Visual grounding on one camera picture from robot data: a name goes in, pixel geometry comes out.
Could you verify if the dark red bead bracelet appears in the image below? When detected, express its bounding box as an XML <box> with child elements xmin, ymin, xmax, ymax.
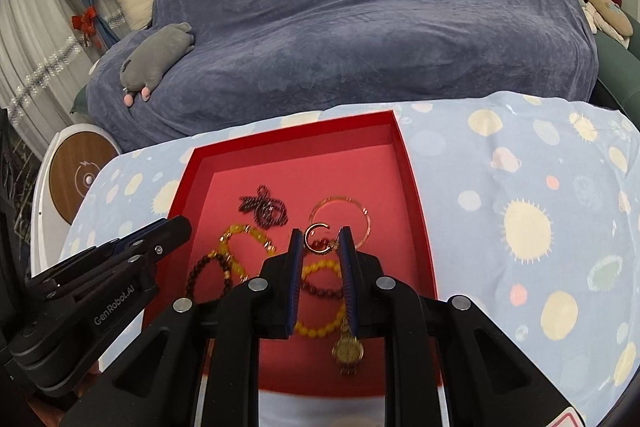
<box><xmin>298</xmin><ymin>235</ymin><xmax>346</xmax><ymax>303</ymax></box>

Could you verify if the gold hoop earring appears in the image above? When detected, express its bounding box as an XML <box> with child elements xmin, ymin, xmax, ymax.
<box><xmin>303</xmin><ymin>222</ymin><xmax>333</xmax><ymax>256</ymax></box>

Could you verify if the dark purple beaded necklace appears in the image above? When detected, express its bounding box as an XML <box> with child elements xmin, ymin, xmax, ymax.
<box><xmin>237</xmin><ymin>184</ymin><xmax>290</xmax><ymax>229</ymax></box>

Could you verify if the thin rose gold bangle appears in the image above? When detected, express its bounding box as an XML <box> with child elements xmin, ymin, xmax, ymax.
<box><xmin>308</xmin><ymin>195</ymin><xmax>372</xmax><ymax>251</ymax></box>

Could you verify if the orange amber bead bracelet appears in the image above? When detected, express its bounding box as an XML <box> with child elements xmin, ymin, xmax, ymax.
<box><xmin>292</xmin><ymin>258</ymin><xmax>350</xmax><ymax>339</ymax></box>

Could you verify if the dark wood bead bracelet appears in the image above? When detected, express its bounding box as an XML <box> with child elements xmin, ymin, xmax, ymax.
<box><xmin>185</xmin><ymin>251</ymin><xmax>237</xmax><ymax>303</ymax></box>

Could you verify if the yellow-green stone bracelet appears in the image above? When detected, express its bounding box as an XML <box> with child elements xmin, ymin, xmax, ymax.
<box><xmin>207</xmin><ymin>222</ymin><xmax>278</xmax><ymax>283</ymax></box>

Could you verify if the gold link wristwatch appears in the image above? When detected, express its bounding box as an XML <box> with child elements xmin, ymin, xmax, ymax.
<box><xmin>332</xmin><ymin>319</ymin><xmax>364</xmax><ymax>376</ymax></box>

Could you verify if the red cardboard box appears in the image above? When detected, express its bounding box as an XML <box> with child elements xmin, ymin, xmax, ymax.
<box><xmin>144</xmin><ymin>111</ymin><xmax>437</xmax><ymax>398</ymax></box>

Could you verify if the round wooden side table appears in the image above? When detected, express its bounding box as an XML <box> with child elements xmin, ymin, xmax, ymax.
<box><xmin>30</xmin><ymin>124</ymin><xmax>122</xmax><ymax>275</ymax></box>

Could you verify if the grey mole plush toy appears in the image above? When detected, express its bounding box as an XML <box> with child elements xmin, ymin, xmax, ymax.
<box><xmin>119</xmin><ymin>22</ymin><xmax>195</xmax><ymax>107</ymax></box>

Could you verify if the blue planet print bedsheet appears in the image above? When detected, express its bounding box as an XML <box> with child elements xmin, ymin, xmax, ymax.
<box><xmin>59</xmin><ymin>92</ymin><xmax>639</xmax><ymax>426</ymax></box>

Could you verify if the white sheer curtain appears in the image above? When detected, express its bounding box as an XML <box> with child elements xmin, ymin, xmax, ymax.
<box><xmin>1</xmin><ymin>0</ymin><xmax>98</xmax><ymax>158</ymax></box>

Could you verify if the red ribbon bow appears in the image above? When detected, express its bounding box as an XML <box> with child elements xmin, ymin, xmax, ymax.
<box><xmin>70</xmin><ymin>6</ymin><xmax>102</xmax><ymax>49</ymax></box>

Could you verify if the blue-grey plush blanket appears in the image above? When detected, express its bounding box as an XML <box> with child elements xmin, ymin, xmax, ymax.
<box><xmin>87</xmin><ymin>0</ymin><xmax>599</xmax><ymax>150</ymax></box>

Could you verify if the beige plush toy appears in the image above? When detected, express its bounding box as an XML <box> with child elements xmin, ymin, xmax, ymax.
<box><xmin>578</xmin><ymin>0</ymin><xmax>634</xmax><ymax>49</ymax></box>

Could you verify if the green bed frame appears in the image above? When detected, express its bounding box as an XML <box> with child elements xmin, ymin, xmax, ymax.
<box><xmin>589</xmin><ymin>15</ymin><xmax>639</xmax><ymax>126</ymax></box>

